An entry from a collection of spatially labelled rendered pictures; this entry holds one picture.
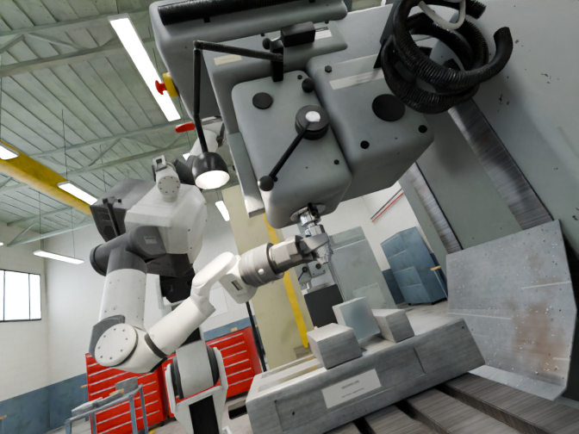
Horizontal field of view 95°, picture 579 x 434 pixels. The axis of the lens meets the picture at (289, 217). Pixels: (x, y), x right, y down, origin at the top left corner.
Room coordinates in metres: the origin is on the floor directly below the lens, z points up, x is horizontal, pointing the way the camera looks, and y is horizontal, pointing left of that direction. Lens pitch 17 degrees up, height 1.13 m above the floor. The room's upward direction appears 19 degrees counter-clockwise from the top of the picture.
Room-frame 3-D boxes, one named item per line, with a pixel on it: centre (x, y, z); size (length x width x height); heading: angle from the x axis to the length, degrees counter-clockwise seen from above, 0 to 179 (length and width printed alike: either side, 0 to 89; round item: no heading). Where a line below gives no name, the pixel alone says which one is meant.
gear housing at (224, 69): (0.58, -0.08, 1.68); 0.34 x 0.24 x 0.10; 98
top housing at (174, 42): (0.58, -0.06, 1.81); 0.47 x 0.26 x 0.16; 98
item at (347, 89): (0.60, -0.24, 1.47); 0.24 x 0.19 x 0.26; 8
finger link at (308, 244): (0.55, -0.03, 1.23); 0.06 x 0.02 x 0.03; 73
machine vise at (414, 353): (0.51, -0.02, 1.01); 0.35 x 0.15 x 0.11; 98
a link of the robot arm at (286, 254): (0.61, 0.04, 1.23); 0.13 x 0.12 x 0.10; 163
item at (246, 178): (0.56, 0.07, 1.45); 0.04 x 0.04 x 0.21; 8
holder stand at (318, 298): (1.03, -0.02, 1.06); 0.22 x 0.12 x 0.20; 1
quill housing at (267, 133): (0.58, -0.05, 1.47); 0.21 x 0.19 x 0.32; 8
